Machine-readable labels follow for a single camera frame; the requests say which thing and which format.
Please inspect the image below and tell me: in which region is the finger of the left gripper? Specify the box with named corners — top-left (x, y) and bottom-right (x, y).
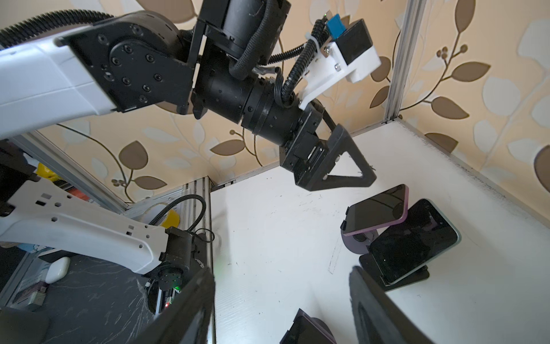
top-left (311, 99), bottom-right (337, 133)
top-left (296, 125), bottom-right (377, 191)

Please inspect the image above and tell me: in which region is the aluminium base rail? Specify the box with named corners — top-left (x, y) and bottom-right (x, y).
top-left (113, 177), bottom-right (213, 343)

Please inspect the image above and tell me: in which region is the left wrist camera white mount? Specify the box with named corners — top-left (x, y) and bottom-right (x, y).
top-left (298, 14), bottom-right (382, 110)

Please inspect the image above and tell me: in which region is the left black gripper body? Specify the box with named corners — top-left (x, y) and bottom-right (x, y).
top-left (279, 103), bottom-right (339, 185)

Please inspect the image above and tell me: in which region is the black phone front left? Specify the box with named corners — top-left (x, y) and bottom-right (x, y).
top-left (279, 309), bottom-right (337, 344)

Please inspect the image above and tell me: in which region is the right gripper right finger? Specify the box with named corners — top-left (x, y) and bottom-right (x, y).
top-left (349, 267), bottom-right (432, 343)

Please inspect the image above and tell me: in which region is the black rectangular stand left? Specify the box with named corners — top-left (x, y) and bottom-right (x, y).
top-left (359, 253), bottom-right (430, 292)

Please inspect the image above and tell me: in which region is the round purple stand far left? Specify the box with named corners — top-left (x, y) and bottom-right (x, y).
top-left (341, 230), bottom-right (379, 255)

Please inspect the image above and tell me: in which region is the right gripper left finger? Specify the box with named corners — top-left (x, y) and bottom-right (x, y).
top-left (133, 268), bottom-right (215, 344)

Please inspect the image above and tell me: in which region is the yellow tape roll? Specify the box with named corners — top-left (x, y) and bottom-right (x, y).
top-left (160, 209), bottom-right (180, 229)

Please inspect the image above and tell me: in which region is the purple edged phone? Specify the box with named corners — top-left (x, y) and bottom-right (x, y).
top-left (341, 184), bottom-right (409, 237)

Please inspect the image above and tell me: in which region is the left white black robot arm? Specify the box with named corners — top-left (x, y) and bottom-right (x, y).
top-left (1, 1), bottom-right (380, 291)

